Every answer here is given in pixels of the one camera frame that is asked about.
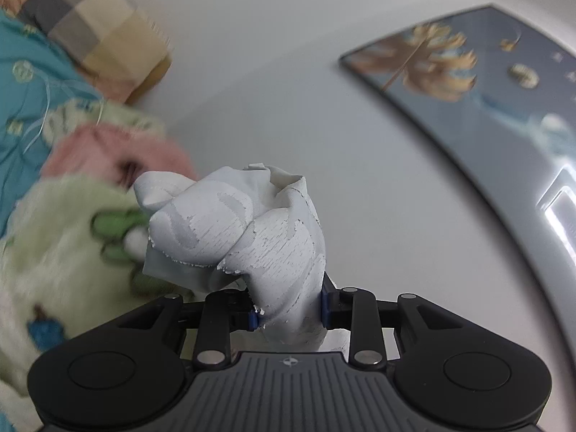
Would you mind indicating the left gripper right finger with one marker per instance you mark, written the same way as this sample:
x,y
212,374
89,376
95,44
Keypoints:
x,y
356,311

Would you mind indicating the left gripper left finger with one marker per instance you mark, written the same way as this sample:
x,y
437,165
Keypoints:
x,y
224,312

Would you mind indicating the white t-shirt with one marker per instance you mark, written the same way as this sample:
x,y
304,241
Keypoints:
x,y
257,227

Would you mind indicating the green cartoon fleece blanket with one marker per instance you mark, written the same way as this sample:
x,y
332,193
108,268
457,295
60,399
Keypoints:
x,y
71,259

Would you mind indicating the pink fleece blanket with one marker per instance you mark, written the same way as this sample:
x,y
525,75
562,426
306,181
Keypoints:
x,y
115,155

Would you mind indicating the light green folded cloth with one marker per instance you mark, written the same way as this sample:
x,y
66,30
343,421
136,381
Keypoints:
x,y
69,116

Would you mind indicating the framed leaf picture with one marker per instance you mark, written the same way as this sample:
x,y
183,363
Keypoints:
x,y
498,96

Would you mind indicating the teal patterned bed sheet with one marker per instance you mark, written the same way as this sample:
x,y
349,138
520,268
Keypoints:
x,y
36,77

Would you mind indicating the checkered pillow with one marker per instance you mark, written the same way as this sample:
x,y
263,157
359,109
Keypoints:
x,y
114,44

